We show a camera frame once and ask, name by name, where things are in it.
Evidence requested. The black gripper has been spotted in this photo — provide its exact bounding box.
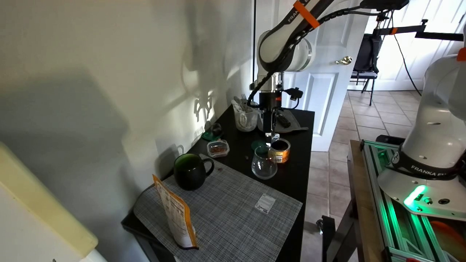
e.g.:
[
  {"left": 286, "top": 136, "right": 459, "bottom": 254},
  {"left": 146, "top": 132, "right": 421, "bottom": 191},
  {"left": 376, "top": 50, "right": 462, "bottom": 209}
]
[{"left": 258, "top": 90, "right": 286, "bottom": 142}]

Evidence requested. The clear glass cup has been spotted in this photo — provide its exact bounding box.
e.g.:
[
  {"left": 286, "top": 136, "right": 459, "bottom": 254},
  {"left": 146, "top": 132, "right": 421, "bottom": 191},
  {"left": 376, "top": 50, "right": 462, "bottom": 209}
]
[{"left": 251, "top": 143, "right": 280, "bottom": 181}]

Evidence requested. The black remote control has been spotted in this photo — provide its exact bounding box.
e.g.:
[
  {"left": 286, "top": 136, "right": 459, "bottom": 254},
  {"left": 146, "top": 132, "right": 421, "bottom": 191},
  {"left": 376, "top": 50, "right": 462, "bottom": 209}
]
[{"left": 277, "top": 111, "right": 293, "bottom": 129}]

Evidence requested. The green round lid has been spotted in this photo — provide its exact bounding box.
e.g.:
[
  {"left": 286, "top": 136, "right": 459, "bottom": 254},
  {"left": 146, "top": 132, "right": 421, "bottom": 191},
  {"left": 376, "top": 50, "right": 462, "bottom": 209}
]
[{"left": 250, "top": 139, "right": 271, "bottom": 155}]

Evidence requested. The grey cloth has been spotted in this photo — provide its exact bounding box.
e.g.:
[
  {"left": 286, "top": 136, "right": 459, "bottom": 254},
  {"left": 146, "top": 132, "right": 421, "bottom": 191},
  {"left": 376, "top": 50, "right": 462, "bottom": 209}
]
[{"left": 257, "top": 106, "right": 311, "bottom": 135}]

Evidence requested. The orange tin can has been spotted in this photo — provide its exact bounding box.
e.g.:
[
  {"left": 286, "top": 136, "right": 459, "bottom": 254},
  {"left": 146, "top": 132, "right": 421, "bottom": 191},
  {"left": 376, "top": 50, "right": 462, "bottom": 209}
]
[{"left": 267, "top": 136, "right": 293, "bottom": 164}]

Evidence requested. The black side table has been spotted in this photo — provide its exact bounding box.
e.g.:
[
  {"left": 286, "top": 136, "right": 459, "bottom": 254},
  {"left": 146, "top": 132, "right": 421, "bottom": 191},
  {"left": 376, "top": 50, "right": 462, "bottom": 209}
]
[{"left": 120, "top": 103, "right": 317, "bottom": 262}]

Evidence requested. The small clear food container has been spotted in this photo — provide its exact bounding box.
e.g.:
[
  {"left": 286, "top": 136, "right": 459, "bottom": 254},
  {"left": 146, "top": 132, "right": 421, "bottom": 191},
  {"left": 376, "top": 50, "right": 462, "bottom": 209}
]
[{"left": 206, "top": 138, "right": 232, "bottom": 159}]

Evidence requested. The small green object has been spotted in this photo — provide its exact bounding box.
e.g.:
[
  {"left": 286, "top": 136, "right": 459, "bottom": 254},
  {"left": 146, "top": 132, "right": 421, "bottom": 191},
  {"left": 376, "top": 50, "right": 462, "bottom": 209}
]
[{"left": 200, "top": 122, "right": 223, "bottom": 142}]

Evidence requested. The white panel door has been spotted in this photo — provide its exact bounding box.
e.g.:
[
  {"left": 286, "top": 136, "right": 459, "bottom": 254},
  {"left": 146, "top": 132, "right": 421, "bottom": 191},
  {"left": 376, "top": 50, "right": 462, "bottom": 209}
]
[{"left": 251, "top": 0, "right": 372, "bottom": 152}]

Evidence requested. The small white label card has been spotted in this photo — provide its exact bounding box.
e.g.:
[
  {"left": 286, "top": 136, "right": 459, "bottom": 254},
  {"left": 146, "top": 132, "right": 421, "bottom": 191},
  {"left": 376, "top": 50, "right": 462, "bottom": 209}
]
[{"left": 254, "top": 191, "right": 277, "bottom": 215}]

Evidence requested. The black mug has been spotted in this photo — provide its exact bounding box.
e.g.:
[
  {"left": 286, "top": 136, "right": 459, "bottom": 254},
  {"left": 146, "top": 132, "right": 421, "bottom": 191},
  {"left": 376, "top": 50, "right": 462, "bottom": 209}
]
[{"left": 172, "top": 152, "right": 216, "bottom": 191}]

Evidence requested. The thin vertical metal pole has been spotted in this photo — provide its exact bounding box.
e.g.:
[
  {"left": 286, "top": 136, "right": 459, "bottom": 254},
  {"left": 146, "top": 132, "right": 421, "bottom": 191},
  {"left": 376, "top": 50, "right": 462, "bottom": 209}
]
[{"left": 251, "top": 0, "right": 258, "bottom": 98}]

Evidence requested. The grey woven placemat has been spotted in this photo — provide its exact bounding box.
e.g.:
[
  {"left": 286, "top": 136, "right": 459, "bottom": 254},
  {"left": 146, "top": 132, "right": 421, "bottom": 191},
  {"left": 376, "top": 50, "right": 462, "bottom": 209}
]
[{"left": 133, "top": 158, "right": 305, "bottom": 262}]

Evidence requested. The black folding chair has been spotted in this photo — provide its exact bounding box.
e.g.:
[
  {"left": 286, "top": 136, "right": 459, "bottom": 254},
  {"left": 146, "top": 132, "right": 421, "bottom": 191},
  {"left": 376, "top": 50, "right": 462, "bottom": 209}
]
[{"left": 352, "top": 31, "right": 386, "bottom": 107}]

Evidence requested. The wooden workbench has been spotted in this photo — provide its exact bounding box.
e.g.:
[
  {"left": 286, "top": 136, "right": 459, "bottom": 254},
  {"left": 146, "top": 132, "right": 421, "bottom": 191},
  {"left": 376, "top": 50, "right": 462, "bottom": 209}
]
[{"left": 325, "top": 138, "right": 391, "bottom": 262}]

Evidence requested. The orange white paper packet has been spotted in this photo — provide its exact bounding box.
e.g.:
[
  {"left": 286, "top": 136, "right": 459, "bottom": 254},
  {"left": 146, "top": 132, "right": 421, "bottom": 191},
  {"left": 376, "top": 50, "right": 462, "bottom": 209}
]
[{"left": 152, "top": 173, "right": 200, "bottom": 250}]

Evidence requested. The pale yellow foam block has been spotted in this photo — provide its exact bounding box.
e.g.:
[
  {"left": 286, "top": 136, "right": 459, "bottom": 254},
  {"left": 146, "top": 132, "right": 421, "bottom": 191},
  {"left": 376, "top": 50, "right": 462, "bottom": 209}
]
[{"left": 0, "top": 140, "right": 101, "bottom": 262}]

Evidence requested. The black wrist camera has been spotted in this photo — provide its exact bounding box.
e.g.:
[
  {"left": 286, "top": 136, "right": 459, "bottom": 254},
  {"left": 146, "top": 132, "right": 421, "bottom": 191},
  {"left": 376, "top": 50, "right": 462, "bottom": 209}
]
[{"left": 283, "top": 85, "right": 306, "bottom": 101}]

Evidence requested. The brass door handle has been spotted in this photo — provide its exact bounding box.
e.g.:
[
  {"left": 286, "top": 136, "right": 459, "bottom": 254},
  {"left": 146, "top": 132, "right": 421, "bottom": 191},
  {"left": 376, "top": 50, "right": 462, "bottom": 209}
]
[{"left": 334, "top": 55, "right": 356, "bottom": 66}]

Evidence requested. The black hanging cable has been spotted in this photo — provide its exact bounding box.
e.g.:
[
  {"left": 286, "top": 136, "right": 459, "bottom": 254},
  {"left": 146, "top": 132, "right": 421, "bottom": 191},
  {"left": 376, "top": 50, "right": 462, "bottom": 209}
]
[{"left": 388, "top": 11, "right": 423, "bottom": 95}]

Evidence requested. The black camera boom stand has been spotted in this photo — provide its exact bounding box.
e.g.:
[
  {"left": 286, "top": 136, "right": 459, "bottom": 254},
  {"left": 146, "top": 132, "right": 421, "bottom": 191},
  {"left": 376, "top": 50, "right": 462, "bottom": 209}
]
[{"left": 362, "top": 0, "right": 466, "bottom": 43}]

